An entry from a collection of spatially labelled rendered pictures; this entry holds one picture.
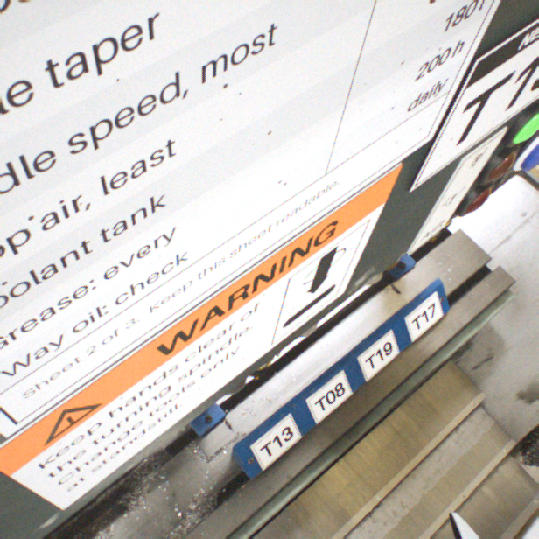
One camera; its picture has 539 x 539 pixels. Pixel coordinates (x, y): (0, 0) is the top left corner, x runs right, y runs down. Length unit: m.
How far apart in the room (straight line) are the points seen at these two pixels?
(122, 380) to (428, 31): 0.13
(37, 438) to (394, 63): 0.14
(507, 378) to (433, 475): 0.26
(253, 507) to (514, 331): 0.66
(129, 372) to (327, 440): 0.87
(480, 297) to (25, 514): 1.04
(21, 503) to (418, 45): 0.19
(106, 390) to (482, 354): 1.22
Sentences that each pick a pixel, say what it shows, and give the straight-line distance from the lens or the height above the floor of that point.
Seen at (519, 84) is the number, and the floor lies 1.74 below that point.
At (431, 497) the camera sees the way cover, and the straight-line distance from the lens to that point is 1.26.
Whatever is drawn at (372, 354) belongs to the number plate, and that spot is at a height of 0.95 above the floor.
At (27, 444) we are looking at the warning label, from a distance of 0.19.
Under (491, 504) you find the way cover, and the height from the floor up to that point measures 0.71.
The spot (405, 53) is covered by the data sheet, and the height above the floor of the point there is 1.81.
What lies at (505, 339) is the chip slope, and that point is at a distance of 1.39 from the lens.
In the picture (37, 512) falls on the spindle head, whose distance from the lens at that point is 0.27.
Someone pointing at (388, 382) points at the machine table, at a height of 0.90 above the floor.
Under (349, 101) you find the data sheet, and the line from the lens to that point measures 0.16.
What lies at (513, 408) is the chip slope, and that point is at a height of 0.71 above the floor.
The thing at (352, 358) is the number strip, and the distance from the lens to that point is 1.04.
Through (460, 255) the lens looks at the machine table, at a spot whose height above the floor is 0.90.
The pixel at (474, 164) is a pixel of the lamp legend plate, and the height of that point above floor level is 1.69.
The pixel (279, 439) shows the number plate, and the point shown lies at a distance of 1.01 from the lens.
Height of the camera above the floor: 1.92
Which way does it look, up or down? 62 degrees down
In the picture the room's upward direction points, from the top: 12 degrees clockwise
